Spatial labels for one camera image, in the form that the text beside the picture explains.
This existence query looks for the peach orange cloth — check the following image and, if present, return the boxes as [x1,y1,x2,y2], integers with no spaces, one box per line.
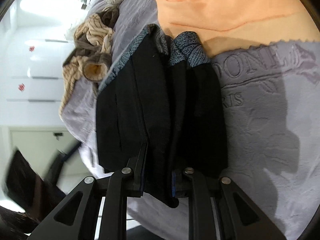
[156,0,319,56]

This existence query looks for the beige striped fleece robe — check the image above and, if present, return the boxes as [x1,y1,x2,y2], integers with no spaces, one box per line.
[59,5,119,116]

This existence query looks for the black pants with patterned waistband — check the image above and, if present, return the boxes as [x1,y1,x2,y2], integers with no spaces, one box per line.
[95,23,229,209]

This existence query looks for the lavender embossed plush blanket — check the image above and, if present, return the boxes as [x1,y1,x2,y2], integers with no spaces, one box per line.
[61,0,319,239]

